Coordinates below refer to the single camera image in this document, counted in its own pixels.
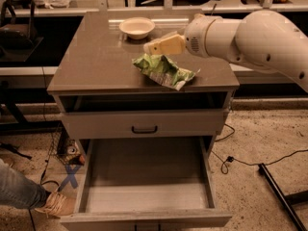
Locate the black power cable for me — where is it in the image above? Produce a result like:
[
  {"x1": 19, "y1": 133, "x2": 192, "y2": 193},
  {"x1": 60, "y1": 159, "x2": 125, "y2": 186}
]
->
[{"x1": 211, "y1": 122, "x2": 308, "y2": 175}]

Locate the white paper bowl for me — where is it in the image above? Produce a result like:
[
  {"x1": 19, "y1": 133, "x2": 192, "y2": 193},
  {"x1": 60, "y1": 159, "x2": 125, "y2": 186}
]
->
[{"x1": 119, "y1": 17, "x2": 155, "y2": 39}]

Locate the green jalapeno chip bag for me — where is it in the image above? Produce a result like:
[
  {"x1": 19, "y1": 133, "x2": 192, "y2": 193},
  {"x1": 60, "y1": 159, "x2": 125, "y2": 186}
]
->
[{"x1": 132, "y1": 54, "x2": 195, "y2": 90}]

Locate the blue jeans leg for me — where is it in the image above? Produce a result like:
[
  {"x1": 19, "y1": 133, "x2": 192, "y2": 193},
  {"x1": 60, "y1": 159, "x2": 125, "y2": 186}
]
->
[{"x1": 0, "y1": 160, "x2": 50, "y2": 209}]

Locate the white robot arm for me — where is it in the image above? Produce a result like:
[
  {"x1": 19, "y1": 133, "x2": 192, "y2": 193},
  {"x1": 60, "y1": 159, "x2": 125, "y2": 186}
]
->
[{"x1": 143, "y1": 10, "x2": 308, "y2": 91}]

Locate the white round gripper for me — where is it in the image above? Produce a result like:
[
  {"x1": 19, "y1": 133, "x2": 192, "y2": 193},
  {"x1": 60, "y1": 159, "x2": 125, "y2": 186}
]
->
[{"x1": 143, "y1": 14, "x2": 221, "y2": 58}]

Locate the open grey middle drawer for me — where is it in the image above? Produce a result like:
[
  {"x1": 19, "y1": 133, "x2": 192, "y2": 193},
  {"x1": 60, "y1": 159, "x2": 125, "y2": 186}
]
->
[{"x1": 61, "y1": 137, "x2": 232, "y2": 231}]

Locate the grey upper drawer black handle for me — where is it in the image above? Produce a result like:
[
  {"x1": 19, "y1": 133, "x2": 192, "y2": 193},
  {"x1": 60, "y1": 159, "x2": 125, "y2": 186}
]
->
[{"x1": 61, "y1": 109, "x2": 228, "y2": 140}]

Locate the tan sneaker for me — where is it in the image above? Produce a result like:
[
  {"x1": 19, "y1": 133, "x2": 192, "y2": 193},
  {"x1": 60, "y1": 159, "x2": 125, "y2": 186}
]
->
[{"x1": 36, "y1": 192, "x2": 75, "y2": 217}]

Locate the blue tape cross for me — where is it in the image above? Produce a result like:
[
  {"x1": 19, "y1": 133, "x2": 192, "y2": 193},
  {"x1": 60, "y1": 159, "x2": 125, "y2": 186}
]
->
[{"x1": 59, "y1": 165, "x2": 81, "y2": 191}]

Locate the black wire basket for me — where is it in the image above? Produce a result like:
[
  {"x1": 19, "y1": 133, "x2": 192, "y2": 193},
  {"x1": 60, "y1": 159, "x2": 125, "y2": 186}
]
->
[{"x1": 49, "y1": 124, "x2": 85, "y2": 166}]

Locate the soda can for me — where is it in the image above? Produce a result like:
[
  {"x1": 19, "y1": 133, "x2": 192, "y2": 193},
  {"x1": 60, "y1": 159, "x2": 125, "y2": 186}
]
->
[{"x1": 66, "y1": 145, "x2": 78, "y2": 155}]

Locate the black chair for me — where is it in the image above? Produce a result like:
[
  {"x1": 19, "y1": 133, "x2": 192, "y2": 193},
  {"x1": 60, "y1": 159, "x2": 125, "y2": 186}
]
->
[{"x1": 0, "y1": 0, "x2": 43, "y2": 63}]

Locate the black metal stand leg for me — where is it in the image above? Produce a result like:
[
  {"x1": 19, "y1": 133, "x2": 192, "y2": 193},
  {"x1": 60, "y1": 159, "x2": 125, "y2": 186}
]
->
[{"x1": 258, "y1": 164, "x2": 308, "y2": 231}]

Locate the grey drawer cabinet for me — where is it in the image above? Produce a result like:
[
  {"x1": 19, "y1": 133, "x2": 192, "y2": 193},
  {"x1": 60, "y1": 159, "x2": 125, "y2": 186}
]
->
[{"x1": 48, "y1": 13, "x2": 239, "y2": 150}]

